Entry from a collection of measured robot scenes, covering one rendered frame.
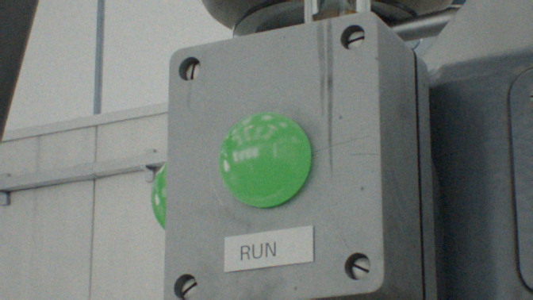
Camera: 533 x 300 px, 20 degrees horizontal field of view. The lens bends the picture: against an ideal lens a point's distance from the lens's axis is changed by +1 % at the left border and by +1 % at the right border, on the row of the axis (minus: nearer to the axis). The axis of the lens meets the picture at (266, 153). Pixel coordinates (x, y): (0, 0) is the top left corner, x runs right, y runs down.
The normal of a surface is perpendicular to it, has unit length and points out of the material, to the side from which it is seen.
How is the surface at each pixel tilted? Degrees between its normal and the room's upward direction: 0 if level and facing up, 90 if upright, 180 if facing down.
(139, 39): 90
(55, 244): 90
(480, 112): 90
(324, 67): 90
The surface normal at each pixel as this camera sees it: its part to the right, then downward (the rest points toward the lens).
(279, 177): 0.25, 0.29
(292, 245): -0.44, -0.29
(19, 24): 0.88, -0.25
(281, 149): 0.24, -0.24
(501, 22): -0.79, -0.20
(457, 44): -0.98, -0.07
